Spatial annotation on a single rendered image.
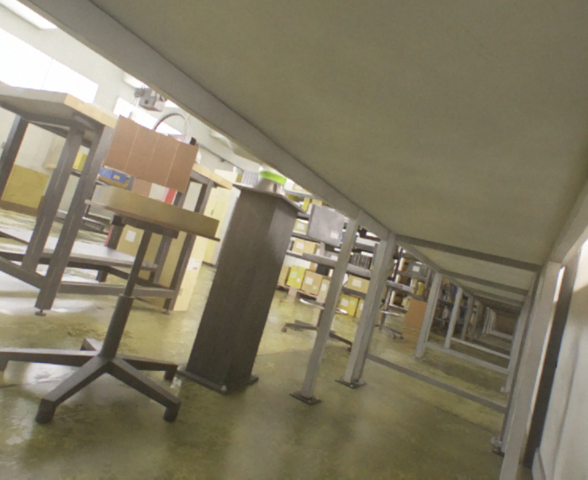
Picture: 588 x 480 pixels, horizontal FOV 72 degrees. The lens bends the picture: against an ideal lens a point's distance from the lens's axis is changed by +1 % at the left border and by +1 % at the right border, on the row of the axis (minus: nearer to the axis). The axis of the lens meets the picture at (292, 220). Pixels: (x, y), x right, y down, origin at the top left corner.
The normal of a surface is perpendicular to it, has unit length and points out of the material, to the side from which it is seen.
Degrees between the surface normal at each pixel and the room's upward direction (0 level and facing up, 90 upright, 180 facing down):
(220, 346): 90
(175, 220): 90
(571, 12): 180
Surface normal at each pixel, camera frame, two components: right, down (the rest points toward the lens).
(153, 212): 0.58, 0.09
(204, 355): -0.32, -0.18
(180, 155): 0.33, 0.00
